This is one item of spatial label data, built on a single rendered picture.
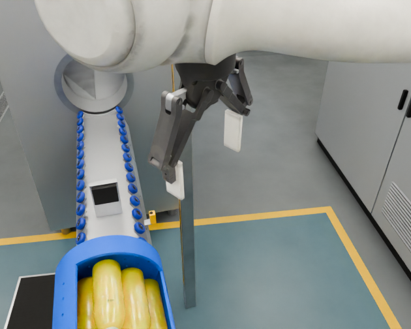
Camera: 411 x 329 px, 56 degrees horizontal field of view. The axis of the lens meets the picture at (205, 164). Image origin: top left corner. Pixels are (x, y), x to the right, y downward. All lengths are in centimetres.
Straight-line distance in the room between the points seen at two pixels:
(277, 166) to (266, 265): 107
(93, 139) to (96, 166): 23
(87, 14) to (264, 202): 279
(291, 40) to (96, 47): 12
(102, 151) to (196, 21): 167
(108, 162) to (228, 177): 154
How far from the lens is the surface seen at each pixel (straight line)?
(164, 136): 48
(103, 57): 24
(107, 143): 196
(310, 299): 247
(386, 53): 31
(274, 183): 316
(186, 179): 167
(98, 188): 145
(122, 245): 102
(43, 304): 236
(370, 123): 283
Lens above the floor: 198
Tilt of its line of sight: 37 degrees down
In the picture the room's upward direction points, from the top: straight up
